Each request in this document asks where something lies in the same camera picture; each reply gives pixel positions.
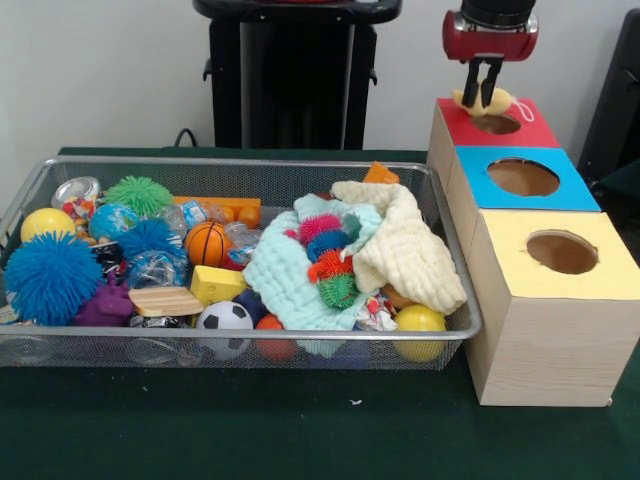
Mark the yellow plastic ball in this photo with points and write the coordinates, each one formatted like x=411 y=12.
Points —
x=422 y=325

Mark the black chair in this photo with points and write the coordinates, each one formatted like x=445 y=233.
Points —
x=615 y=100

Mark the yellow foam block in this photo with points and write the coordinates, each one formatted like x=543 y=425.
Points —
x=215 y=285

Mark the light blue waffle cloth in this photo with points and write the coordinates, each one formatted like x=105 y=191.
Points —
x=280 y=280

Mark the large blue spiky ball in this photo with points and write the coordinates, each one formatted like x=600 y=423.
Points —
x=52 y=277

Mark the plain green spiky ball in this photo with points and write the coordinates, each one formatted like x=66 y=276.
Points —
x=139 y=195

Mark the multicolour spiky caterpillar toy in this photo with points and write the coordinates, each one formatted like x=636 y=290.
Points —
x=330 y=265

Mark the shallow clear mesh bin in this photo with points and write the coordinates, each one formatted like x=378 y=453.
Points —
x=100 y=352

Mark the small basketball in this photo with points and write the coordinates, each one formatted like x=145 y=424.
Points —
x=206 y=244

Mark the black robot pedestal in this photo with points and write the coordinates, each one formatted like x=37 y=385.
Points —
x=300 y=100

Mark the dark green table cloth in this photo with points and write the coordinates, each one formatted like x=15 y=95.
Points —
x=625 y=190
x=250 y=425

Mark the cream waffle cloth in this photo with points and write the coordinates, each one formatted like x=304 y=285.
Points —
x=410 y=260

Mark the long orange toy brick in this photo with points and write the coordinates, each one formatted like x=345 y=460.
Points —
x=240 y=207

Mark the wooden box with three holes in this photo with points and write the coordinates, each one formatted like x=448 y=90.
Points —
x=545 y=350

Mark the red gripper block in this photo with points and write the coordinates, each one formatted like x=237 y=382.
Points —
x=490 y=42

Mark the yellow soft duck toy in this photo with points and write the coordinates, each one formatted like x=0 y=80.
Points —
x=500 y=102

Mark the small soccer ball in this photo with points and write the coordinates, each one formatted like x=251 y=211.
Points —
x=225 y=317

